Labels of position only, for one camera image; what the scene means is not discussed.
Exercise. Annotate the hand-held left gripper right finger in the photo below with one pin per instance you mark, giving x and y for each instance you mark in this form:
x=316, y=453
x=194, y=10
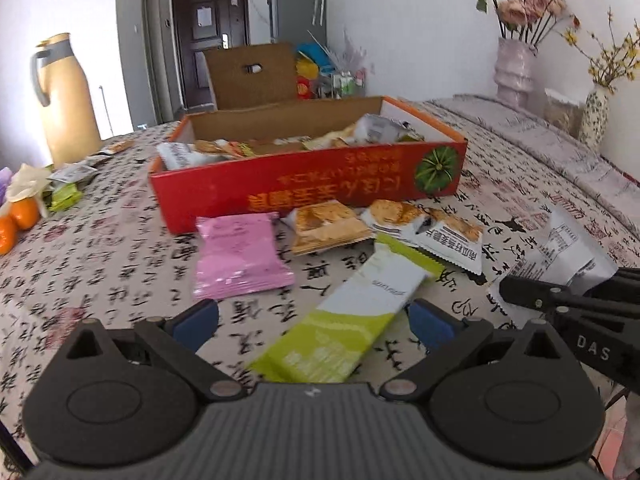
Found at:
x=432, y=325

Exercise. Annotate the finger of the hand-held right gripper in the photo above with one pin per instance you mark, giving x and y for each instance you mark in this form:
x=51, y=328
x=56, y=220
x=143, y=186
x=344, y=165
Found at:
x=625, y=281
x=525, y=292

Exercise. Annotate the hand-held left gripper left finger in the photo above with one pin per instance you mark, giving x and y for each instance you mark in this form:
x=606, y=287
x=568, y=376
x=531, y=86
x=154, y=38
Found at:
x=195, y=325

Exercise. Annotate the white orange biscuit packet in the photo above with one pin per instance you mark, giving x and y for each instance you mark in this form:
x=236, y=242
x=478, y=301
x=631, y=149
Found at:
x=565, y=245

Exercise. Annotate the pink snack packet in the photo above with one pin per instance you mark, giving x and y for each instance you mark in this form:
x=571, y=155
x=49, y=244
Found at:
x=240, y=255

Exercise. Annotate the green white bar packet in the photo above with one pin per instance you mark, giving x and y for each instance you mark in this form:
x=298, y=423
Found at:
x=350, y=310
x=409, y=136

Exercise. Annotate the group of biscuit packets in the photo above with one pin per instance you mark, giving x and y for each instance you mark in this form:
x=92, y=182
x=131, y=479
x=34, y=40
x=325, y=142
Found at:
x=325, y=222

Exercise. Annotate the red cardboard box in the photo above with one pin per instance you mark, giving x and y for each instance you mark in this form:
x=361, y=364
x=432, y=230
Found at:
x=300, y=185

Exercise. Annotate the yellow stick snack bag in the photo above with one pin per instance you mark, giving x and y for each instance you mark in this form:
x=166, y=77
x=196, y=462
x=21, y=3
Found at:
x=330, y=140

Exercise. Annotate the grey patterned cloth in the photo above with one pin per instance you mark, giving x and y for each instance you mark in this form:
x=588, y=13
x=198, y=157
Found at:
x=550, y=160

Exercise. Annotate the floral patterned vase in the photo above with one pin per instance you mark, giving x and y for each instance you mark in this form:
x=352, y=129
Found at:
x=594, y=120

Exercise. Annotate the clear storage jar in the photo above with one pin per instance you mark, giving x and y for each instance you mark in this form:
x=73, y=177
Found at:
x=562, y=112

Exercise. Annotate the small green packet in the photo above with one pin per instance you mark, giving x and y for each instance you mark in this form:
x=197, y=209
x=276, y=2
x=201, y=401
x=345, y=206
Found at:
x=65, y=197

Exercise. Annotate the small orange packet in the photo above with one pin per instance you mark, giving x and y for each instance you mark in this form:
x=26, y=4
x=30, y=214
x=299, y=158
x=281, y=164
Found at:
x=119, y=146

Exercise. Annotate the white printed sachet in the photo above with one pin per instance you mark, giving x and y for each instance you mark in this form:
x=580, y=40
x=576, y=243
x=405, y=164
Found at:
x=75, y=172

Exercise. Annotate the pink textured vase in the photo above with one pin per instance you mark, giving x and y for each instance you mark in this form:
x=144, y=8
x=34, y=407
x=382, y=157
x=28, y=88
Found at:
x=515, y=75

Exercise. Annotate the yellow flower branch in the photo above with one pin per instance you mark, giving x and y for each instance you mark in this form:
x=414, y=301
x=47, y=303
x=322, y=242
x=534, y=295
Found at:
x=607, y=62

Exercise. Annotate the purple tissue pack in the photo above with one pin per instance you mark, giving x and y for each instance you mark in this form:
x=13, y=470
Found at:
x=4, y=182

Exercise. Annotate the yellow thermos jug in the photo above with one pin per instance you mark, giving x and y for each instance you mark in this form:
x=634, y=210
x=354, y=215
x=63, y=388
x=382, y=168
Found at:
x=70, y=110

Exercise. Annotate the dark brown entrance door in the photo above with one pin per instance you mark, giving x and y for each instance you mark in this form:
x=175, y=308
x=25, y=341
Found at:
x=185, y=60

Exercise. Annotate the grey interior door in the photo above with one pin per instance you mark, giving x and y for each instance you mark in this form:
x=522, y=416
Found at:
x=157, y=60

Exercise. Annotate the dried pink roses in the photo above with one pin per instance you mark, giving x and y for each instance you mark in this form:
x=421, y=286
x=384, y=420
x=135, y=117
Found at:
x=515, y=10

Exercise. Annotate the white feathery plant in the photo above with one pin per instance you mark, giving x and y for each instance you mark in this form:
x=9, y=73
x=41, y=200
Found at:
x=352, y=52

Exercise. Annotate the grey refrigerator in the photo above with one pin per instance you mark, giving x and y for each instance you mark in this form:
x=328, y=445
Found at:
x=295, y=15

